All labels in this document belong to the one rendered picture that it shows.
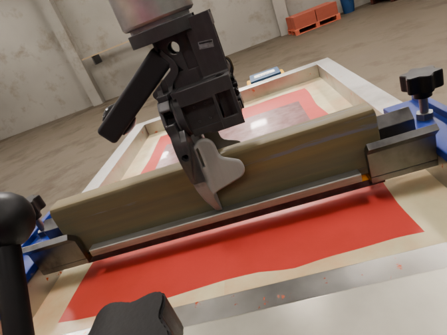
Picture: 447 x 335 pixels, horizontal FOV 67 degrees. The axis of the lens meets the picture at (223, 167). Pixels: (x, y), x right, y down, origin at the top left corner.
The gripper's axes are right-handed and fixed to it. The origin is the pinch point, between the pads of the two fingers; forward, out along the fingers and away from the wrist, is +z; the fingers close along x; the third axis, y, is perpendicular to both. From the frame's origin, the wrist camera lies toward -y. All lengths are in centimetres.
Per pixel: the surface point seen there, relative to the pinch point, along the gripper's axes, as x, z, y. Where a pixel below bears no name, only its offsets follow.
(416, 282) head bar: -22.5, -3.1, 14.5
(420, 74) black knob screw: 4.1, -5.0, 27.5
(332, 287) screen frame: -16.8, 2.0, 10.4
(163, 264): -4.1, 5.5, -8.3
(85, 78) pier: 915, 23, -448
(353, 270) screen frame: -15.6, 2.0, 12.4
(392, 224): -7.6, 5.5, 18.3
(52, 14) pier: 915, -153, -446
